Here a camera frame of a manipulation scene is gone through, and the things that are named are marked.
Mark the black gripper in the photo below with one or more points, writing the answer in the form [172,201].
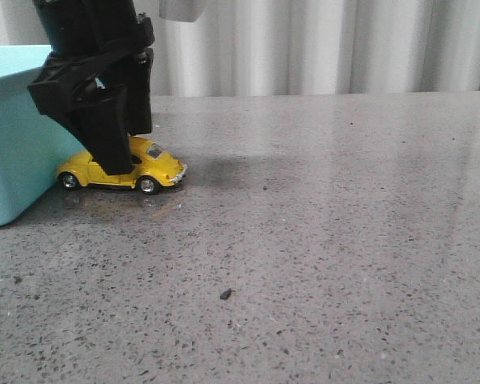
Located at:
[108,40]

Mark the yellow toy beetle car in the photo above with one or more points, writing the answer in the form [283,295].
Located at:
[154,168]

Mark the light blue plastic box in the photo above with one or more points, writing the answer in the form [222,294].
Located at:
[32,146]

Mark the white pleated curtain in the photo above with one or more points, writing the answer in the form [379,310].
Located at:
[256,48]

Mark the small black debris crumb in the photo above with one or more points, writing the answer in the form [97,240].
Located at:
[226,294]

